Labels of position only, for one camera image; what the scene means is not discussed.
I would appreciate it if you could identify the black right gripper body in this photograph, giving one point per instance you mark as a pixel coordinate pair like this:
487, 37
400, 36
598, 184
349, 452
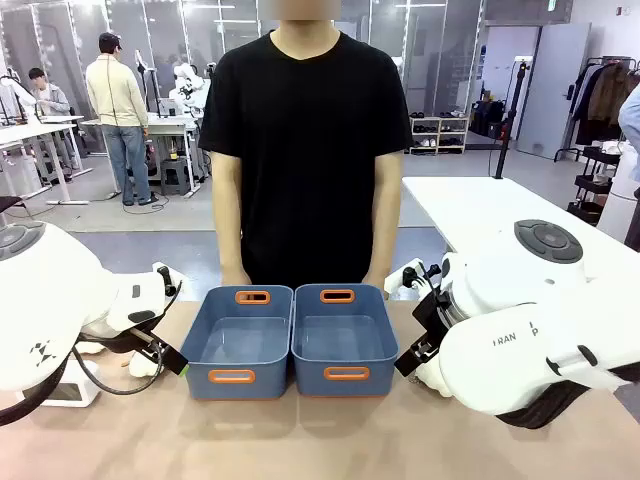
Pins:
433, 314

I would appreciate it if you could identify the person's left forearm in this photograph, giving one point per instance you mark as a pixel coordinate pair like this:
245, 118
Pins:
385, 220

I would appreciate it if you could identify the person in black t-shirt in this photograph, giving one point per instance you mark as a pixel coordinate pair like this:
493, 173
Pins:
305, 150

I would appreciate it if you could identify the person's left hand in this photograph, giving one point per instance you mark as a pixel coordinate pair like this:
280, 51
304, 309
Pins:
376, 282

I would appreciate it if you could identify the man in cream jacket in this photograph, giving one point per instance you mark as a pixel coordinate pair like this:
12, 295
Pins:
117, 110

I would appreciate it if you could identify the white desk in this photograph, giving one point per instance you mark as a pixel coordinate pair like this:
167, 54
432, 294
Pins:
167, 124
35, 131

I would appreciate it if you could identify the white shoe rack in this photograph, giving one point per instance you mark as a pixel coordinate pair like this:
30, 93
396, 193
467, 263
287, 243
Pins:
439, 135

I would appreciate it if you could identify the black tripod stand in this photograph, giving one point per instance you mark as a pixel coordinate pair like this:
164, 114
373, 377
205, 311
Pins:
510, 120

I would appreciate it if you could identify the grey plastic stool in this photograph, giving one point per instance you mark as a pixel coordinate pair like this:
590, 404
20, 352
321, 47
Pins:
176, 179

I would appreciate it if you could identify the white digital clock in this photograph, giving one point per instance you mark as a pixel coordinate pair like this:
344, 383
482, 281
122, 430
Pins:
62, 392

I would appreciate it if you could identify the seated person grey hoodie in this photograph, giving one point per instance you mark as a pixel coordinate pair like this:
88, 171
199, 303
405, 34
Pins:
49, 97

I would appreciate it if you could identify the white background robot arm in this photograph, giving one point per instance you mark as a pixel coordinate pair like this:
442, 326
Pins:
189, 85

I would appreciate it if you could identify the black suitcases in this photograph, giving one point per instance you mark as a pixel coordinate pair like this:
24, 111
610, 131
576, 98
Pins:
487, 119

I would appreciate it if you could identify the black utility cart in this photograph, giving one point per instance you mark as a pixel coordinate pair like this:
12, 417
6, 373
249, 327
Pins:
597, 182

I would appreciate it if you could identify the person's right hand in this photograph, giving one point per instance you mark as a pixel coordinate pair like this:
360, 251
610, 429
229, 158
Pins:
236, 277

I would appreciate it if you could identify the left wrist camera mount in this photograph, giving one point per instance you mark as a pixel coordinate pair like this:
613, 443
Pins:
167, 280

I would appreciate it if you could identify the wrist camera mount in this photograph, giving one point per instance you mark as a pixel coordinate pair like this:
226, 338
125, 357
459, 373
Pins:
167, 280
407, 277

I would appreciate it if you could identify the person's right forearm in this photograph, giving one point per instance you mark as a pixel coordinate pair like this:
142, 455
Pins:
227, 220

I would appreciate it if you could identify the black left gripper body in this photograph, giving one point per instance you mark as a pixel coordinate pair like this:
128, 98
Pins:
134, 343

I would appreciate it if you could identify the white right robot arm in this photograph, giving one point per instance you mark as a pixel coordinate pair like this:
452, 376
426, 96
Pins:
525, 340

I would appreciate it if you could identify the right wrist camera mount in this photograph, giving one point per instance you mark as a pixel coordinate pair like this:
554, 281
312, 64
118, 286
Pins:
407, 277

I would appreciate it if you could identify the white plush toy brown spots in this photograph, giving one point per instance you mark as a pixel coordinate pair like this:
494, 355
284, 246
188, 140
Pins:
429, 376
141, 364

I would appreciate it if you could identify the person in blue shirt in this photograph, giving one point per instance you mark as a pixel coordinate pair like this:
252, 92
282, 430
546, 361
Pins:
632, 125

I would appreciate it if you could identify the clothes rack with coats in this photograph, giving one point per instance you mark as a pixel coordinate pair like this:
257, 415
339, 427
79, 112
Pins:
607, 100

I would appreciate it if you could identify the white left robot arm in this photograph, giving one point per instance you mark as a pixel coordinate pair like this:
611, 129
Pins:
50, 300

